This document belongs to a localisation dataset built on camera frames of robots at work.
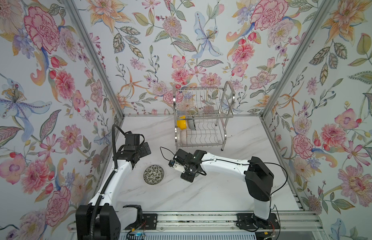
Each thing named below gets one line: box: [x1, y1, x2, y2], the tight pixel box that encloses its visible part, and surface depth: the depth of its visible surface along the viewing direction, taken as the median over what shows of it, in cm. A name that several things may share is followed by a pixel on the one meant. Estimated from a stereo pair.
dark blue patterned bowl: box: [188, 119, 196, 130], surface depth 101 cm
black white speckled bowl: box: [143, 164, 165, 185], surface depth 90 cm
